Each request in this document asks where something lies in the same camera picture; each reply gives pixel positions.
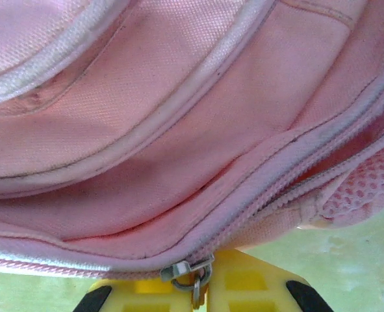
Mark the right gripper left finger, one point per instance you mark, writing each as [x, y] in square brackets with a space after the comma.
[139, 297]

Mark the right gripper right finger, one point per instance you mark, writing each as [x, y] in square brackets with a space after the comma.
[250, 286]

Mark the pink backpack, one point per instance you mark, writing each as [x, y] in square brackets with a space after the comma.
[178, 113]

